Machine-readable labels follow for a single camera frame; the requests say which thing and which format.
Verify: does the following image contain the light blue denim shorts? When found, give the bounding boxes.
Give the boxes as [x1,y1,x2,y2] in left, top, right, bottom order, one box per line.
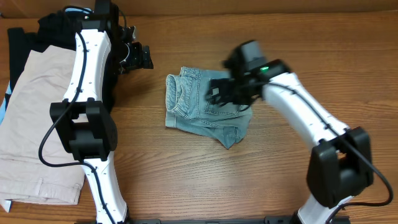
[165,67,252,149]

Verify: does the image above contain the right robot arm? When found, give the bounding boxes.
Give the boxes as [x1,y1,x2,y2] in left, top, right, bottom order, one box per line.
[206,60,374,223]

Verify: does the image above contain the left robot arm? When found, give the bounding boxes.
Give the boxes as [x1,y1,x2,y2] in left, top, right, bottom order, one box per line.
[49,17,154,223]

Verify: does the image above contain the black garment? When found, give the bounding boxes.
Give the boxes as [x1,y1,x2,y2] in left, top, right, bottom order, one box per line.
[3,12,117,115]

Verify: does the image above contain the beige folded shorts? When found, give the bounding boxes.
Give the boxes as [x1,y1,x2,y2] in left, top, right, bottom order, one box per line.
[1,46,85,205]

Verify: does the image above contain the light blue garment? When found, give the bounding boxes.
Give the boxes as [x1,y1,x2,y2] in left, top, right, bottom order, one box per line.
[1,11,85,211]

